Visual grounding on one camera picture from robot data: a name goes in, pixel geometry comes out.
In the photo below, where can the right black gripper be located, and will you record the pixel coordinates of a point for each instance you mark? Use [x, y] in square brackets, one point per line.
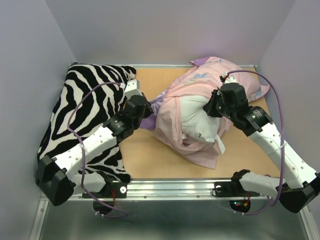
[210, 106]

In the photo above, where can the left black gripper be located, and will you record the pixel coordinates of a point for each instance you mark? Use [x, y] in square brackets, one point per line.
[148, 111]

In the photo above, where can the white pillow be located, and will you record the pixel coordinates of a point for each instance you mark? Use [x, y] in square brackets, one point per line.
[196, 124]

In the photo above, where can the purple pink princess pillowcase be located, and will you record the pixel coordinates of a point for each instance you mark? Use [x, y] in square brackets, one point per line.
[200, 80]

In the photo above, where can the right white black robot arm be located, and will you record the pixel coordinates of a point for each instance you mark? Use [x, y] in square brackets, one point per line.
[260, 128]

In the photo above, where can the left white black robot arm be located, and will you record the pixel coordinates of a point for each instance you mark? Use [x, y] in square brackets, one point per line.
[57, 176]

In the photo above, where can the zebra striped pillow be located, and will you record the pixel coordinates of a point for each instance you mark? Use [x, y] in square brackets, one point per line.
[90, 95]

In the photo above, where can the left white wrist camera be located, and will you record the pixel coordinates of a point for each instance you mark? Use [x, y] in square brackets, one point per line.
[132, 88]

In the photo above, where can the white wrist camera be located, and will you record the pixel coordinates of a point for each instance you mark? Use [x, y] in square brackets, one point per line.
[227, 79]
[132, 88]

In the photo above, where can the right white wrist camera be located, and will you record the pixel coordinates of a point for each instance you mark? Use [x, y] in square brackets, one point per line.
[227, 79]

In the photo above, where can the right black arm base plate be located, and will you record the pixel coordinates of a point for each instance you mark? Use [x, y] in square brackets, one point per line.
[228, 189]

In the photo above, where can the aluminium mounting rail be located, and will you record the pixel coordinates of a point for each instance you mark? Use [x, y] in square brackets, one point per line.
[190, 188]

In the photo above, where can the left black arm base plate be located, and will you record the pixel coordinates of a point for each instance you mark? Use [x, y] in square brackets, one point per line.
[113, 190]

